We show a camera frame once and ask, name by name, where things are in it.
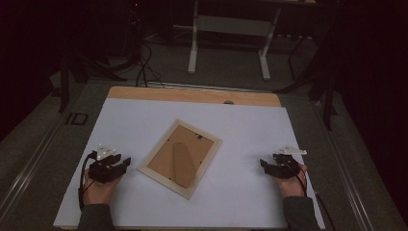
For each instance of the wooden picture frame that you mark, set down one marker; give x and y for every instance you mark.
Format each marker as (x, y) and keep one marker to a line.
(181, 157)

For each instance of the white-legged desk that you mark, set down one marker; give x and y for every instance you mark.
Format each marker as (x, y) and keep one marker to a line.
(231, 25)

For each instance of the white table mat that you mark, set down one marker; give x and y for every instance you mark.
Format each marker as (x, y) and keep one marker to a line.
(237, 128)

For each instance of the dark equipment rack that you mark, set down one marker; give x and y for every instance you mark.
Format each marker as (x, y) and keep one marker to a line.
(134, 32)

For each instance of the metal floor rail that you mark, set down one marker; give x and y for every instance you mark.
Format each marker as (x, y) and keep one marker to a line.
(346, 166)
(25, 173)

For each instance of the black metal stand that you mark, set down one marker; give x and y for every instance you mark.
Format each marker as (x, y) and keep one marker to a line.
(64, 83)
(328, 96)

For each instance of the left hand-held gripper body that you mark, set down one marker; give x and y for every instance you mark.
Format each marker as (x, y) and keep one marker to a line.
(102, 171)

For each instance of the person's right hand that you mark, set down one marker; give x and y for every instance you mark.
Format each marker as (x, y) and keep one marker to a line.
(293, 186)

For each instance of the person's left hand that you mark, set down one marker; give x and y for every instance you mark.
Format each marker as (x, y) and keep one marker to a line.
(101, 192)

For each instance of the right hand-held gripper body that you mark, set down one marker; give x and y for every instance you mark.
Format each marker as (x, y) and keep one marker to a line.
(284, 168)

